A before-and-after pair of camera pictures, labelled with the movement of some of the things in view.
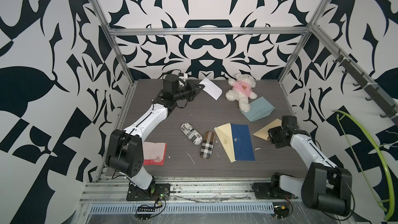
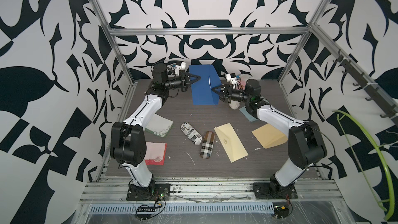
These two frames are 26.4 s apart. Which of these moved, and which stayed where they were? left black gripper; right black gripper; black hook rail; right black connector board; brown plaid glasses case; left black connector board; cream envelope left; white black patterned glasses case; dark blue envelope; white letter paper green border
Moved: white letter paper green border; right black gripper; left black gripper; dark blue envelope
Stayed: white black patterned glasses case; brown plaid glasses case; left black connector board; black hook rail; cream envelope left; right black connector board
